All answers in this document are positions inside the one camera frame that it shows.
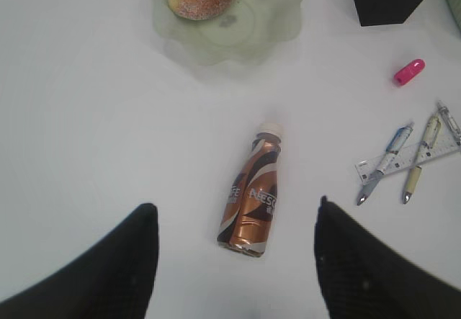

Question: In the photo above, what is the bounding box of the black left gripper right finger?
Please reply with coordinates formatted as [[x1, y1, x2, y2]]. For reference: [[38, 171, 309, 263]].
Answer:
[[313, 197, 460, 318]]

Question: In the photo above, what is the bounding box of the blue patterned pen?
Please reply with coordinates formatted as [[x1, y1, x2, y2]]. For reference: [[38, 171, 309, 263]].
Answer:
[[357, 122, 414, 206]]

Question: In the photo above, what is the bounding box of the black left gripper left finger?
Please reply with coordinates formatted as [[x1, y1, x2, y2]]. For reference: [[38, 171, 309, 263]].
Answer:
[[1, 203, 158, 318]]

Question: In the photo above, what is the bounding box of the clear plastic ruler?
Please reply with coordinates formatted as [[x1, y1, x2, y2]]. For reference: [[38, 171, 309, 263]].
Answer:
[[355, 139, 460, 184]]

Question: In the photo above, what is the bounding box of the white grey pen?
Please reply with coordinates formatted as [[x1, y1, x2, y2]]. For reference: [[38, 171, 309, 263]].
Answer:
[[437, 101, 460, 145]]

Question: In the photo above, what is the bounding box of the translucent green wavy plate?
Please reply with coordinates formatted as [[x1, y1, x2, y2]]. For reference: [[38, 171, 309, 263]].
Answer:
[[151, 0, 303, 65]]

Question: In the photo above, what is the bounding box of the pink pencil sharpener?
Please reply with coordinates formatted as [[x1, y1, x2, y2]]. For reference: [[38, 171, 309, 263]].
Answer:
[[393, 59, 426, 86]]

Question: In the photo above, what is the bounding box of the brown Nescafe coffee bottle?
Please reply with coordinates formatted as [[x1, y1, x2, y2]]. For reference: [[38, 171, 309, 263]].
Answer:
[[217, 122, 283, 257]]

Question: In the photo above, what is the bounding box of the yellow grip pen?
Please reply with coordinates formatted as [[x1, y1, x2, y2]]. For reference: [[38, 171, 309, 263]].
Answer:
[[402, 113, 442, 205]]

